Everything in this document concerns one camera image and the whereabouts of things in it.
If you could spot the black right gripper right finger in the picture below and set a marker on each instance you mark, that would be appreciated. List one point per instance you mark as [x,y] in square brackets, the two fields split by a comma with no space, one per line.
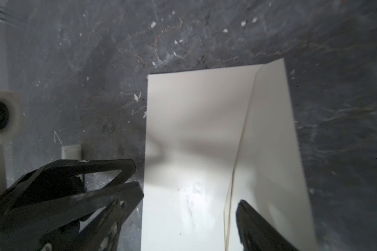
[256,234]

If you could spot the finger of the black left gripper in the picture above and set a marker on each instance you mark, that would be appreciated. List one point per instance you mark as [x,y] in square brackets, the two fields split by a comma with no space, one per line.
[60,179]
[26,228]

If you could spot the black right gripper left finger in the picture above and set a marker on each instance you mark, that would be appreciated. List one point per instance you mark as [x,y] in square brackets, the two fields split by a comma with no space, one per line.
[102,233]

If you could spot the white paper envelope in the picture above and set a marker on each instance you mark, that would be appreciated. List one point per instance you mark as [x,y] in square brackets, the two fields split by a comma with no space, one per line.
[215,138]

